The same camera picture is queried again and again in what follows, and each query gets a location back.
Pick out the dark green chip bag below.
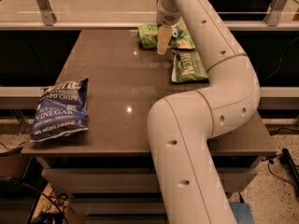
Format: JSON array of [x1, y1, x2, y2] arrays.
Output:
[[171, 51, 208, 83]]

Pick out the right metal railing post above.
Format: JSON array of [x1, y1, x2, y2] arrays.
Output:
[[264, 0, 288, 27]]

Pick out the black floor cable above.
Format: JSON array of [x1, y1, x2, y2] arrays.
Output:
[[261, 154, 299, 195]]

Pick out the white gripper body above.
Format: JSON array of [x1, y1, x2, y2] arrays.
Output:
[[156, 0, 180, 25]]

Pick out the blue perforated box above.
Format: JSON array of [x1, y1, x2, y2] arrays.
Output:
[[231, 203, 254, 224]]

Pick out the blue kettle chip bag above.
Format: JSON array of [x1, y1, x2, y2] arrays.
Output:
[[30, 78, 89, 142]]

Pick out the left metal railing post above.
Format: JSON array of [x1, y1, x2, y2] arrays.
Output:
[[36, 0, 57, 26]]

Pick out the light green rice chip bag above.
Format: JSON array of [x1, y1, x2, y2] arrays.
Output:
[[137, 21, 195, 49]]

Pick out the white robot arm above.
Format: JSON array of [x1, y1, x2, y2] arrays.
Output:
[[148, 0, 260, 224]]

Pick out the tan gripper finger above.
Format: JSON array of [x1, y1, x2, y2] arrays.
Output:
[[157, 24, 172, 55]]

